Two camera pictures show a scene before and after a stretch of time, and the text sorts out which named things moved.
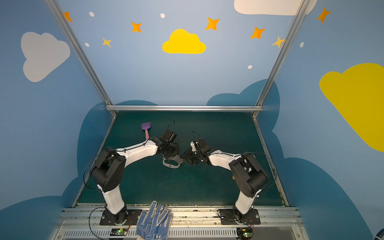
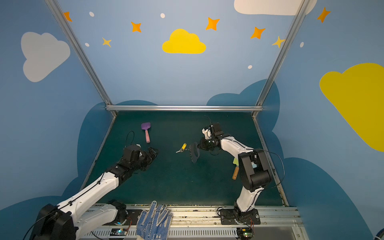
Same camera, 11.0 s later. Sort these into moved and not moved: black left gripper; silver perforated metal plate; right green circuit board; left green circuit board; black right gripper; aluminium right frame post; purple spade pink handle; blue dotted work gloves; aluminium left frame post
Moved: black left gripper; silver perforated metal plate; black right gripper
Not moved: left green circuit board; purple spade pink handle; blue dotted work gloves; aluminium right frame post; aluminium left frame post; right green circuit board
